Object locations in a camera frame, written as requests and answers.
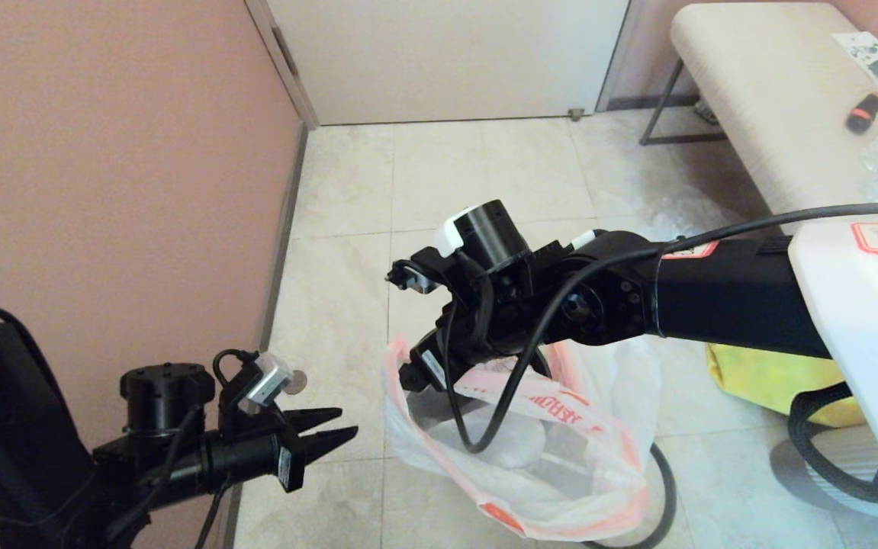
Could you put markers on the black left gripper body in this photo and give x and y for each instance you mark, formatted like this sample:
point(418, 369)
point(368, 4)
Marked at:
point(240, 457)

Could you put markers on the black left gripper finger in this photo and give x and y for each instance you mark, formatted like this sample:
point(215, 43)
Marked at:
point(309, 421)
point(324, 446)

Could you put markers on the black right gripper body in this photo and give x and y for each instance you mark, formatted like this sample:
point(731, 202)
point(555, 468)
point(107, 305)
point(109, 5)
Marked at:
point(500, 320)

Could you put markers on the used translucent trash bag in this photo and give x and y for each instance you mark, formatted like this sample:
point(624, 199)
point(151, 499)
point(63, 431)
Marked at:
point(637, 381)

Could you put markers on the white red plastic bag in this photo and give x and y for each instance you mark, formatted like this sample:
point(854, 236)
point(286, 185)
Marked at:
point(606, 488)

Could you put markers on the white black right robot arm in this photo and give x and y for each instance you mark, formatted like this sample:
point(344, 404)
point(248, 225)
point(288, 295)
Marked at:
point(713, 297)

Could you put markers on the grey ribbed robot base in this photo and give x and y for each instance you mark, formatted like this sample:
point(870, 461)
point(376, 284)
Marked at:
point(858, 457)

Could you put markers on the crumpled clear plastic bag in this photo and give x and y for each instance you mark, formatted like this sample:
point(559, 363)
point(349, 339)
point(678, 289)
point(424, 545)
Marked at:
point(683, 217)

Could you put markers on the yellow shopping bag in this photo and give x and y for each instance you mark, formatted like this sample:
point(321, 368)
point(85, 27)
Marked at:
point(759, 377)

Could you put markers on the round metal floor drain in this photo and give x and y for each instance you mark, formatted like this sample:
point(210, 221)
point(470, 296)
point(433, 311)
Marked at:
point(300, 383)

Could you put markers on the black left wrist motor cylinder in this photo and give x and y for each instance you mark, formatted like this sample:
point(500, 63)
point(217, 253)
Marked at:
point(168, 396)

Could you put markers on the white door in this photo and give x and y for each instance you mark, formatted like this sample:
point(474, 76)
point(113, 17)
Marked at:
point(446, 61)

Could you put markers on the light wood-grain table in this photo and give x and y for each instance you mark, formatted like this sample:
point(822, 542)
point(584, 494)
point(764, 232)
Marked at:
point(759, 91)

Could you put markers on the black orange marker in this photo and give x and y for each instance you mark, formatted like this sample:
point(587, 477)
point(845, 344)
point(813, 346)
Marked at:
point(863, 114)

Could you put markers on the black and white booklet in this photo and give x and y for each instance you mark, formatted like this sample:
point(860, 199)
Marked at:
point(869, 57)

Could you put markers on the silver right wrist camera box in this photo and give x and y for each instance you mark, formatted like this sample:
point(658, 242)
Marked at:
point(417, 280)

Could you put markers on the black metal table frame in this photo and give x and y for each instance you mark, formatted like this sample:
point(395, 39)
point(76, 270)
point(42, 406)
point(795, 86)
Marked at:
point(660, 104)

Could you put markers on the grey door frame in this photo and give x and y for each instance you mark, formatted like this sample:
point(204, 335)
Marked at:
point(294, 84)

